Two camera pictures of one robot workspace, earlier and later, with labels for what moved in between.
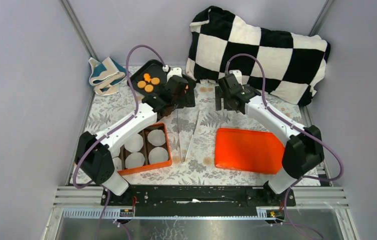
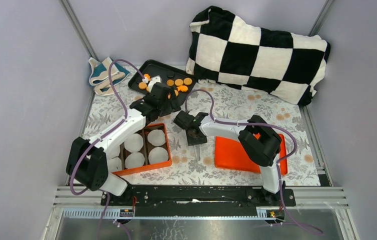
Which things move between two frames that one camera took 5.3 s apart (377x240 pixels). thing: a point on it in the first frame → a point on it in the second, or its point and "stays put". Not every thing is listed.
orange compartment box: [149, 149] stays put
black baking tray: [150, 78] stays put
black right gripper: [218, 95] → [192, 141]
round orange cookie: [141, 84] stays put
